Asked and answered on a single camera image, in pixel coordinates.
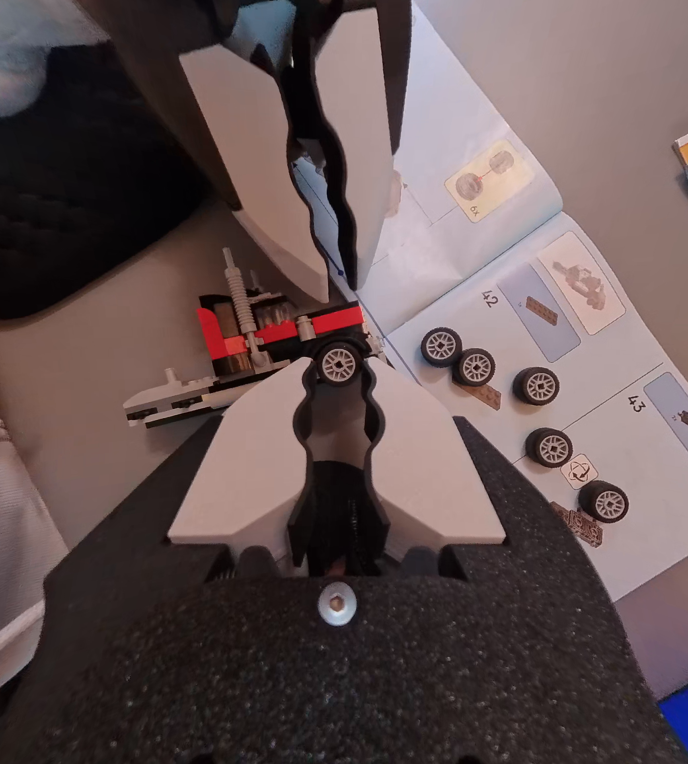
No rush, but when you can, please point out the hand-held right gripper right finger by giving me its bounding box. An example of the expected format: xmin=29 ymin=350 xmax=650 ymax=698
xmin=362 ymin=359 xmax=509 ymax=574

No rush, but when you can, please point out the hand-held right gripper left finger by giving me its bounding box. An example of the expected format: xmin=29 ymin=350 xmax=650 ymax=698
xmin=168 ymin=359 xmax=322 ymax=574

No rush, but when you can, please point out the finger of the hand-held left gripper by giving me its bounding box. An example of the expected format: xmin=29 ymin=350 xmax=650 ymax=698
xmin=179 ymin=34 xmax=331 ymax=305
xmin=318 ymin=6 xmax=396 ymax=288

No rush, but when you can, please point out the small lego wheel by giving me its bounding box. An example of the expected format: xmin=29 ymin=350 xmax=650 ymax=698
xmin=513 ymin=367 xmax=561 ymax=407
xmin=454 ymin=348 xmax=496 ymax=386
xmin=526 ymin=427 xmax=574 ymax=469
xmin=579 ymin=480 xmax=630 ymax=524
xmin=314 ymin=341 xmax=366 ymax=386
xmin=422 ymin=327 xmax=462 ymax=366

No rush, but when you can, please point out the red black lego vehicle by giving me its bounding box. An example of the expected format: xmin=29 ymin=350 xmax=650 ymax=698
xmin=123 ymin=248 xmax=388 ymax=428

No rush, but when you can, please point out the person's left forearm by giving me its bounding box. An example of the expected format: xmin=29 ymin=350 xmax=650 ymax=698
xmin=0 ymin=0 xmax=118 ymax=123

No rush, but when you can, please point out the open lego instruction booklet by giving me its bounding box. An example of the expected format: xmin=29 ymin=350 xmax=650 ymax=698
xmin=290 ymin=0 xmax=688 ymax=604

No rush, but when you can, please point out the small dark lego piece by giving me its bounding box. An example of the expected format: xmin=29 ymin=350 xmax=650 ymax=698
xmin=550 ymin=502 xmax=604 ymax=548
xmin=464 ymin=382 xmax=502 ymax=411

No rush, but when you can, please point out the black quilted pad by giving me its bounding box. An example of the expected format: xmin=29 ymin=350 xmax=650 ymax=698
xmin=0 ymin=42 xmax=246 ymax=321

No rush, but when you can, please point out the person's white-clad torso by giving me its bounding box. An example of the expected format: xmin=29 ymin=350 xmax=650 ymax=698
xmin=0 ymin=347 xmax=72 ymax=717

